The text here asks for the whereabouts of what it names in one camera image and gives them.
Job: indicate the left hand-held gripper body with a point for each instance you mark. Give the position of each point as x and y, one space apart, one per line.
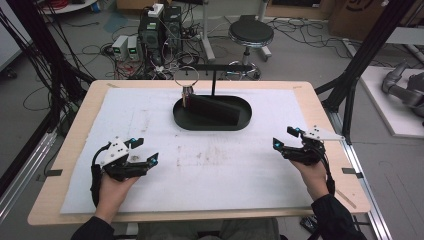
116 160

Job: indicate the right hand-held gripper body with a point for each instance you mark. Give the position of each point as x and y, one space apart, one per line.
310 153

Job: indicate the black stand with oval tray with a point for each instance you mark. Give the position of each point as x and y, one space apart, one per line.
200 126

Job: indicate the dark grey rectangular case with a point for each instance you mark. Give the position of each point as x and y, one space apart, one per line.
216 110

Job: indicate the person's right hand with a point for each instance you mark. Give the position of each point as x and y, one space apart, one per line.
315 180

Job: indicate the person's left hand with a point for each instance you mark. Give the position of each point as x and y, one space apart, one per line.
111 196

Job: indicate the black tape strip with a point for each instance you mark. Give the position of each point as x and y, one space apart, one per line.
53 173
351 172

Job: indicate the white foam mat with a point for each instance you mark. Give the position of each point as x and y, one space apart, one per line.
206 166

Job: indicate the dark device under table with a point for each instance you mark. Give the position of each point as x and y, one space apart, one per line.
308 225

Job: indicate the white board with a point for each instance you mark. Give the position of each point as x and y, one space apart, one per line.
383 110

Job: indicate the grey bench power supply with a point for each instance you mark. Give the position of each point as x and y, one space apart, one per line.
119 48
133 48

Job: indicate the black computer tower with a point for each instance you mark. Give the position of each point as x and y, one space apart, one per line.
172 26
150 38

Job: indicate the black round stool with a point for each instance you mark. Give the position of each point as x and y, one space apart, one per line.
250 31

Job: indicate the cardboard box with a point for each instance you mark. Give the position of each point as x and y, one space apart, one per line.
360 16

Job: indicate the white power adapter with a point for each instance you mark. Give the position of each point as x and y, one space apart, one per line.
156 10

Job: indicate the aluminium rail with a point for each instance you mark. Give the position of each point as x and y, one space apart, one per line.
23 173
370 200

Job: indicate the black metal frame post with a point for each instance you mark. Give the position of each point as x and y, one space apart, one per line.
363 53

